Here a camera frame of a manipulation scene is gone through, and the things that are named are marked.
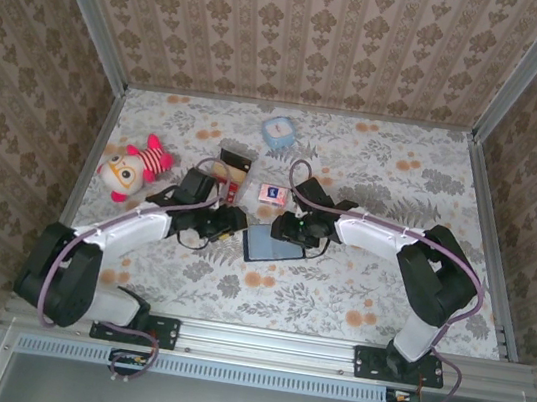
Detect dark blue card holder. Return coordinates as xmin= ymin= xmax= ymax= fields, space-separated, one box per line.
xmin=237 ymin=220 xmax=310 ymax=271

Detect red card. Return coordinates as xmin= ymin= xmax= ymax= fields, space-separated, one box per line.
xmin=223 ymin=180 xmax=242 ymax=205

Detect clear acrylic card stand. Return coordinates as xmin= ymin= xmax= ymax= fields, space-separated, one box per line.
xmin=205 ymin=146 xmax=256 ymax=207

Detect gold card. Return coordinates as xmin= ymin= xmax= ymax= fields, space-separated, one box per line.
xmin=223 ymin=162 xmax=249 ymax=186

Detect black card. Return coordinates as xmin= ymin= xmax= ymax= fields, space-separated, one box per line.
xmin=217 ymin=148 xmax=252 ymax=172

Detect pink tissue pack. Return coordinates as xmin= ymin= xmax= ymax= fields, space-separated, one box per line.
xmin=256 ymin=182 xmax=292 ymax=209

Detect pink striped plush toy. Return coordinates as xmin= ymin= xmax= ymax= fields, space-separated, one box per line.
xmin=91 ymin=126 xmax=178 ymax=212

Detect light blue alarm clock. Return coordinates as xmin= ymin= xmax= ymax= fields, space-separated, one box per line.
xmin=258 ymin=113 xmax=298 ymax=153

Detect thin black cable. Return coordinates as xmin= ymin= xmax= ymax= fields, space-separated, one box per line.
xmin=175 ymin=230 xmax=214 ymax=253
xmin=300 ymin=239 xmax=329 ymax=261

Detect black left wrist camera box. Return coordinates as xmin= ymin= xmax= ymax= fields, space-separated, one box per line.
xmin=180 ymin=166 xmax=224 ymax=206

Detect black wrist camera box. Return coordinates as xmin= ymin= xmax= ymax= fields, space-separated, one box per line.
xmin=292 ymin=174 xmax=339 ymax=213
xmin=180 ymin=166 xmax=224 ymax=206

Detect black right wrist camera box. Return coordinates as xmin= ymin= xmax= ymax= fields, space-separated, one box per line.
xmin=292 ymin=174 xmax=339 ymax=213

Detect aluminium frame rail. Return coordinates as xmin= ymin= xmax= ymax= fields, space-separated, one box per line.
xmin=1 ymin=286 xmax=537 ymax=402
xmin=54 ymin=78 xmax=130 ymax=238
xmin=435 ymin=132 xmax=537 ymax=365
xmin=123 ymin=79 xmax=477 ymax=141

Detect slotted grey cable duct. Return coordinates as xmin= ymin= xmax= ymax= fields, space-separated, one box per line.
xmin=15 ymin=332 xmax=391 ymax=402

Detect purple cable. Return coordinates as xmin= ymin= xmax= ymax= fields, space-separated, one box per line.
xmin=29 ymin=134 xmax=235 ymax=397
xmin=254 ymin=157 xmax=500 ymax=402

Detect aluminium frame post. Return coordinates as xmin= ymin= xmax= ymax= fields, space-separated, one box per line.
xmin=467 ymin=0 xmax=537 ymax=154
xmin=22 ymin=0 xmax=143 ymax=96

